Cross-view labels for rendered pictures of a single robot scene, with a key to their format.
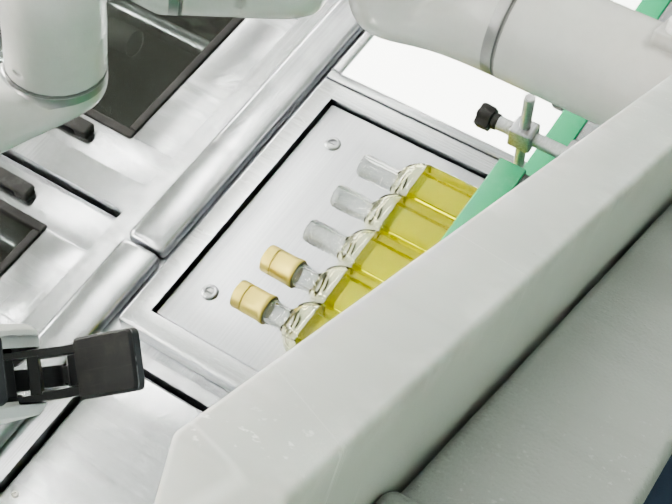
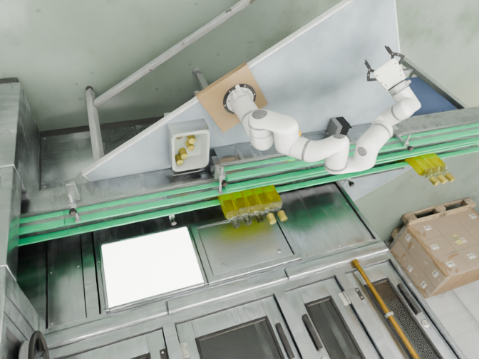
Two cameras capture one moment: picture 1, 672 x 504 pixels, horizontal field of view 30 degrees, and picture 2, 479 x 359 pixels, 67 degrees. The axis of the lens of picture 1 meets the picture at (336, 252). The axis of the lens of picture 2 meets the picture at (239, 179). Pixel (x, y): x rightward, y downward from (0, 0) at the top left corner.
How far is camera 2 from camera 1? 1.90 m
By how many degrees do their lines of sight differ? 76
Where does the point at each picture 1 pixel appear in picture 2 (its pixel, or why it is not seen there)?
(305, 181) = (237, 260)
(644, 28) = (243, 97)
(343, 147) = (222, 262)
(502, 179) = (232, 175)
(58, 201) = (297, 309)
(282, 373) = not seen: outside the picture
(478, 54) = not seen: hidden behind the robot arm
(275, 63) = (213, 305)
